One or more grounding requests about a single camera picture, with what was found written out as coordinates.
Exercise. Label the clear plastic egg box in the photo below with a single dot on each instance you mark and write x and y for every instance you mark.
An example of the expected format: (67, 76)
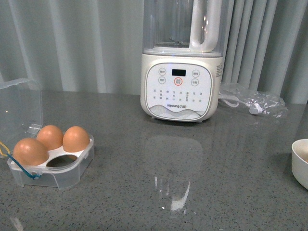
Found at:
(21, 116)

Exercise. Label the brown egg back right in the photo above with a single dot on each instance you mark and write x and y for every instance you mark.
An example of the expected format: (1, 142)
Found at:
(75, 139)

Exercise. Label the brown egg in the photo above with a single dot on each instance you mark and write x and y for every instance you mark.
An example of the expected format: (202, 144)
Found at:
(75, 139)
(51, 136)
(30, 151)

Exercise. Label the brown egg back left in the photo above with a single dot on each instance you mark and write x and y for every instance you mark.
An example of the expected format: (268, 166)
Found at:
(51, 136)

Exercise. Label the brown egg front left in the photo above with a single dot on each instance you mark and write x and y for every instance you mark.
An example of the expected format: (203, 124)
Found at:
(30, 151)

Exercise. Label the white Joyoung blender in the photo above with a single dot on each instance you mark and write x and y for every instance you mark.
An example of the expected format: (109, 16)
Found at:
(182, 58)

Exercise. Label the crumpled clear plastic bag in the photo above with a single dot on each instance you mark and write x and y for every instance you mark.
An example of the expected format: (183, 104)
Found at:
(244, 100)

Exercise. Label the blue rubber band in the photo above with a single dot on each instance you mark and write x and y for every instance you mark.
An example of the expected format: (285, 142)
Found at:
(30, 175)

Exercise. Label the cream white bowl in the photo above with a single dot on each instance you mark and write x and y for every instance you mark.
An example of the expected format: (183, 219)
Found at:
(300, 161)

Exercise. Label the yellow rubber band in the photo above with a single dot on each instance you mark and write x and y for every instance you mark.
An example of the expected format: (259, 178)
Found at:
(2, 145)

